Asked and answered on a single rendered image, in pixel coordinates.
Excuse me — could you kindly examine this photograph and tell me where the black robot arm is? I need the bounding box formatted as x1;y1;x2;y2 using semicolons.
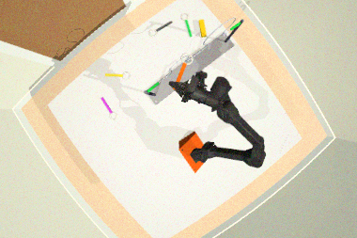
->
190;70;266;168

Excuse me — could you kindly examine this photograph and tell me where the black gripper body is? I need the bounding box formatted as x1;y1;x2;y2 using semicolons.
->
181;75;209;104

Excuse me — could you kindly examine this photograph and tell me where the orange handle with grey loop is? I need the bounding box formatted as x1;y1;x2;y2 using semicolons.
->
176;53;194;82

